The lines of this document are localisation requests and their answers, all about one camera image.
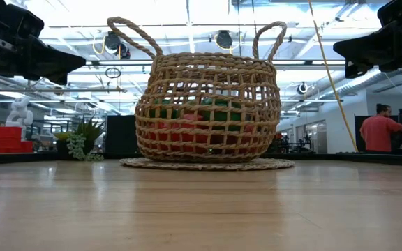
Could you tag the black metal table frame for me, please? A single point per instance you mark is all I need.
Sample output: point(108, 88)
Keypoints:
point(12, 158)

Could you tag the silver ceiling duct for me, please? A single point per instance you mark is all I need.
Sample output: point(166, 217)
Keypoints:
point(361, 82)

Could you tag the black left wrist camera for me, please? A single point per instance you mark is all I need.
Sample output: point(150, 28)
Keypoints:
point(16, 19)

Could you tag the red apple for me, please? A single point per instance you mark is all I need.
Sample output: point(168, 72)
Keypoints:
point(187, 136)

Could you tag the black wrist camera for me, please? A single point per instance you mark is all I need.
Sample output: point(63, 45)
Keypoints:
point(16, 19)
point(401, 12)

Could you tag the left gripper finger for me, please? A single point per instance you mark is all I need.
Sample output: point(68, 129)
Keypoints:
point(51, 62)

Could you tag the person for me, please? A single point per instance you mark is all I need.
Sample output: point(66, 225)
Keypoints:
point(379, 132)

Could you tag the woven wicker basket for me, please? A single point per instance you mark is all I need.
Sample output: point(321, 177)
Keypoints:
point(204, 57)

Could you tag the green succulent plant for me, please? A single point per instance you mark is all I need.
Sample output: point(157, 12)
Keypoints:
point(89, 130)

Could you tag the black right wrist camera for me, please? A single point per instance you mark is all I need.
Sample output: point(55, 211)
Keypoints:
point(401, 12)

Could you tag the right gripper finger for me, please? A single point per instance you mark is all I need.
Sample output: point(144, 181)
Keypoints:
point(365, 49)

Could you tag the red storage bin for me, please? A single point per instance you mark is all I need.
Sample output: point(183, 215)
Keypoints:
point(5, 132)
point(12, 146)

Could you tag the long horizontal light bar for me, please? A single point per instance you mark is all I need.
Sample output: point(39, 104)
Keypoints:
point(117, 62)

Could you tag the round woven mat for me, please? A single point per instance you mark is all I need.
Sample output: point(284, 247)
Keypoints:
point(204, 164)

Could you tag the pink dragon fruit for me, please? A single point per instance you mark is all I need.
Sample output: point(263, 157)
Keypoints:
point(193, 117)

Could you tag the black background panel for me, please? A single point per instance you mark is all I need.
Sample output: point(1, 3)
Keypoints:
point(120, 134)

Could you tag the green lime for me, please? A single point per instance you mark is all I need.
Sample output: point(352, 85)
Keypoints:
point(222, 114)
point(164, 112)

